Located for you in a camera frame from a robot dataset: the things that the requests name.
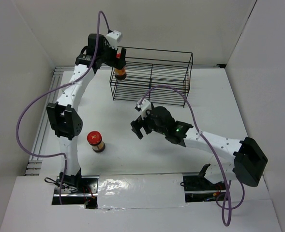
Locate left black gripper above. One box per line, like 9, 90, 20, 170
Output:
98, 39, 126, 70

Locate red lid sauce jar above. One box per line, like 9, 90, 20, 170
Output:
114, 54, 127, 81

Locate red lid chili jar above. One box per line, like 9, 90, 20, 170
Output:
87, 131, 105, 153

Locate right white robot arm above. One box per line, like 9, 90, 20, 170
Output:
131, 104, 268, 189

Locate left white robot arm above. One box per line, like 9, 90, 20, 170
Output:
46, 30, 126, 193

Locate white taped cover sheet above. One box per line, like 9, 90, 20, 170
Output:
97, 174, 186, 210

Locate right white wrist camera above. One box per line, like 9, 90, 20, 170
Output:
135, 98, 152, 119

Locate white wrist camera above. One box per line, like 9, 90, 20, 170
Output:
135, 98, 152, 119
105, 30, 122, 49

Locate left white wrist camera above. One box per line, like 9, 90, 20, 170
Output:
105, 30, 122, 49

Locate black wire shelf rack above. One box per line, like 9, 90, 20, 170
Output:
109, 47, 193, 107

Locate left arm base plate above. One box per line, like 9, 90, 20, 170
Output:
52, 176, 99, 209

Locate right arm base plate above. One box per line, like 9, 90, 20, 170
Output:
180, 174, 226, 203

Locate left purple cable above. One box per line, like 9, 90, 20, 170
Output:
15, 10, 111, 206

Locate purple cable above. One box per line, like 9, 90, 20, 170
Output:
138, 86, 245, 227
15, 10, 111, 206

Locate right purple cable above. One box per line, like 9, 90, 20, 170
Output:
138, 86, 245, 227

